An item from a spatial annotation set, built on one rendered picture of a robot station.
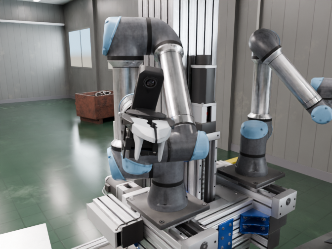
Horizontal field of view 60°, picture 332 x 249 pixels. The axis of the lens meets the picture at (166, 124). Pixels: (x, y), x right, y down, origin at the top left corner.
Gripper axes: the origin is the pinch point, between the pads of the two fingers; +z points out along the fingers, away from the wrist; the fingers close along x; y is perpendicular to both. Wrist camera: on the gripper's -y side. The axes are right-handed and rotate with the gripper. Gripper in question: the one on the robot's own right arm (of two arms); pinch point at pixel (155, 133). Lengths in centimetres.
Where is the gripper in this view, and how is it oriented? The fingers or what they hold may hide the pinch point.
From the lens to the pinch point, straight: 41.2
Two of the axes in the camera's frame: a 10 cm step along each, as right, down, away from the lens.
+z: 1.9, 2.3, -9.5
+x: -9.7, -0.9, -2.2
